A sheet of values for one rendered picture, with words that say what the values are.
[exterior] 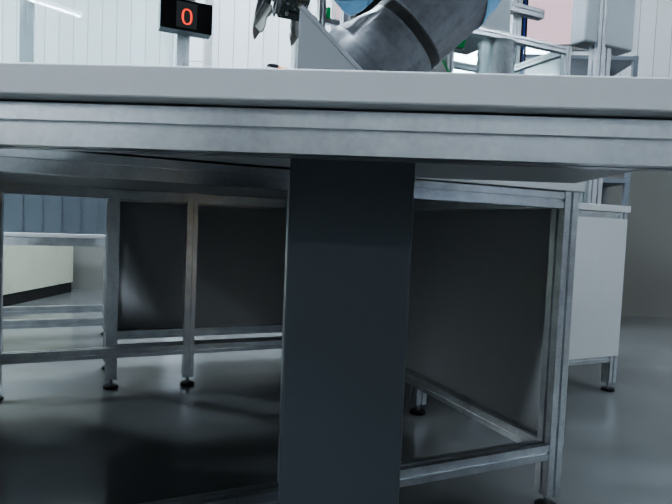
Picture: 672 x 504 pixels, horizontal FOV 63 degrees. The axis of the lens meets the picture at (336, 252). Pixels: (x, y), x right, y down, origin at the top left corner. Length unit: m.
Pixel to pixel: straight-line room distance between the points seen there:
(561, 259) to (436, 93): 1.04
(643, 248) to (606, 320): 2.90
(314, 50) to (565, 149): 0.34
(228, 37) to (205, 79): 5.03
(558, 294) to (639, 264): 4.15
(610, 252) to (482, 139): 2.26
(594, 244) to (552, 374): 1.23
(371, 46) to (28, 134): 0.41
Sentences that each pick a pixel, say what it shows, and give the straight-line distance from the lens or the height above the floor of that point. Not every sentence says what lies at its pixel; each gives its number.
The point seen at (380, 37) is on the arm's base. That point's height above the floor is 0.97.
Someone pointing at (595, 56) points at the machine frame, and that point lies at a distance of 2.82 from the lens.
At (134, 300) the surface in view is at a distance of 2.81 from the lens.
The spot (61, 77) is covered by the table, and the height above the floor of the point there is 0.85.
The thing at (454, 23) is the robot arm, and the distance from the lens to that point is 0.79.
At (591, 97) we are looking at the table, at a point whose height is 0.84.
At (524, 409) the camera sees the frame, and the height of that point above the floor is 0.22.
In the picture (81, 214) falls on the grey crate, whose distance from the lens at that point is 3.12.
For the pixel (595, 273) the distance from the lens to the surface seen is 2.70.
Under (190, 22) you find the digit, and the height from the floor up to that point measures 1.19.
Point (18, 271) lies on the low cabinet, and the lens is 4.89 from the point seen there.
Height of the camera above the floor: 0.73
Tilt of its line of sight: 3 degrees down
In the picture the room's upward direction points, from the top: 2 degrees clockwise
